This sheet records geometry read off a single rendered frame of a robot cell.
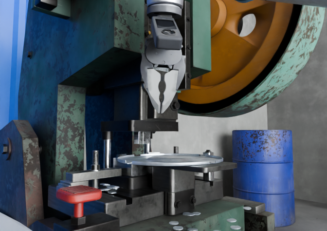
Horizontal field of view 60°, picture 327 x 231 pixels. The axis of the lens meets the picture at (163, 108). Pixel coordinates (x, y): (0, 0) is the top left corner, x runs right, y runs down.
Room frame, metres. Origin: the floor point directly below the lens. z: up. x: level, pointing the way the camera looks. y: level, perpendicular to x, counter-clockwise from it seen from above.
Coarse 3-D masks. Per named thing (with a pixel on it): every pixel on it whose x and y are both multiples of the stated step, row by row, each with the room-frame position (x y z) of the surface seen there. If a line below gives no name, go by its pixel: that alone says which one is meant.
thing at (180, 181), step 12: (156, 168) 0.76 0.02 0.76; (168, 168) 0.70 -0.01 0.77; (180, 168) 0.68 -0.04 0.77; (192, 168) 0.65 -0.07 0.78; (204, 168) 0.63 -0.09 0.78; (216, 168) 0.66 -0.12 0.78; (228, 168) 0.69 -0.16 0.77; (156, 180) 0.76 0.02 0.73; (168, 180) 0.73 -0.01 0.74; (180, 180) 0.75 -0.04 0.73; (192, 180) 0.78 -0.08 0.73; (168, 192) 0.73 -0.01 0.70; (180, 192) 0.75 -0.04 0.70; (192, 192) 0.78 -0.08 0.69; (168, 204) 0.73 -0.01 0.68; (180, 204) 0.73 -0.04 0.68; (192, 204) 0.78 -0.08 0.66
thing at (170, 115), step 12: (144, 84) 0.77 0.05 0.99; (120, 96) 0.84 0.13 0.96; (132, 96) 0.80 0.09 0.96; (144, 96) 0.79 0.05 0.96; (120, 108) 0.84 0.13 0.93; (132, 108) 0.80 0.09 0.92; (144, 108) 0.79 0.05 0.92; (168, 108) 0.81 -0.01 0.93; (156, 120) 0.82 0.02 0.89; (168, 120) 0.85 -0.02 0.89
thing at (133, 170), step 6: (114, 162) 0.86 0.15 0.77; (120, 162) 0.84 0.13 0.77; (126, 168) 0.82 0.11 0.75; (132, 168) 0.80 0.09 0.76; (138, 168) 0.82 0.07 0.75; (144, 168) 0.83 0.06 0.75; (150, 168) 0.85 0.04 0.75; (126, 174) 0.82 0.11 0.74; (132, 174) 0.80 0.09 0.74; (138, 174) 0.82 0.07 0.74
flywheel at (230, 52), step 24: (216, 0) 1.08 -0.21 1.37; (264, 0) 0.97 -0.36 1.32; (216, 24) 1.08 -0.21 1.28; (240, 24) 1.17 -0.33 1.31; (264, 24) 0.97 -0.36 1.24; (288, 24) 0.88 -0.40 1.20; (216, 48) 1.12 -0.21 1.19; (240, 48) 1.04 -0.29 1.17; (264, 48) 0.94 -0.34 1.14; (216, 72) 1.12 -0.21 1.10; (240, 72) 1.01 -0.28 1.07; (264, 72) 0.96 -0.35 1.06; (192, 96) 1.17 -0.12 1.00; (216, 96) 1.08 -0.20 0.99; (240, 96) 1.07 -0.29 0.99
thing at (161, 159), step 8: (120, 160) 0.73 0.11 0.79; (128, 160) 0.77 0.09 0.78; (136, 160) 0.77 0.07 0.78; (144, 160) 0.77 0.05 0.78; (152, 160) 0.75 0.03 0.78; (160, 160) 0.74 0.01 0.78; (168, 160) 0.74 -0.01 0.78; (176, 160) 0.74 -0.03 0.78; (184, 160) 0.75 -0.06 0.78; (192, 160) 0.77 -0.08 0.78; (200, 160) 0.77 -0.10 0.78; (208, 160) 0.77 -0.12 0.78; (216, 160) 0.71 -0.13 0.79
